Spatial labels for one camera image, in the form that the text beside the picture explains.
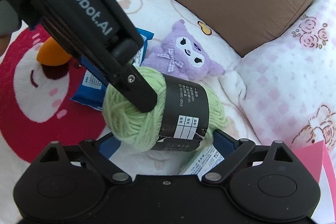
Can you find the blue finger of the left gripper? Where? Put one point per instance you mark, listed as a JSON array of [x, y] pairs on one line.
[[129, 82]]

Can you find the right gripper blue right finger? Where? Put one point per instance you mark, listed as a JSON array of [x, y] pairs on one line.
[[235, 153]]

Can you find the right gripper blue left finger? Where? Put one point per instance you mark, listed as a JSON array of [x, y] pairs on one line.
[[98, 153]]

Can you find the blue wet wipes pack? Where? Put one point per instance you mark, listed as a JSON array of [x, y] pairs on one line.
[[92, 89]]

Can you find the green yarn ball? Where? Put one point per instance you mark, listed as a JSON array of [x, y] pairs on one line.
[[126, 122]]

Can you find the orange makeup sponge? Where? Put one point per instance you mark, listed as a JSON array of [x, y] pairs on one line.
[[52, 54]]

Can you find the person left hand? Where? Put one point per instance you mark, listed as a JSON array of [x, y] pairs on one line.
[[4, 43]]

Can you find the white toothpaste box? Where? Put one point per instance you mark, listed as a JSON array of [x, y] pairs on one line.
[[201, 162]]

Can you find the purple plush toy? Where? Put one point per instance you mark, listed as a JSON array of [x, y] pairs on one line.
[[182, 56]]

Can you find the pink cardboard box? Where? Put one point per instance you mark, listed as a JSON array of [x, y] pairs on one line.
[[316, 159]]

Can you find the pink checkered pillow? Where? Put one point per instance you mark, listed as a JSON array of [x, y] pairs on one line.
[[288, 84]]

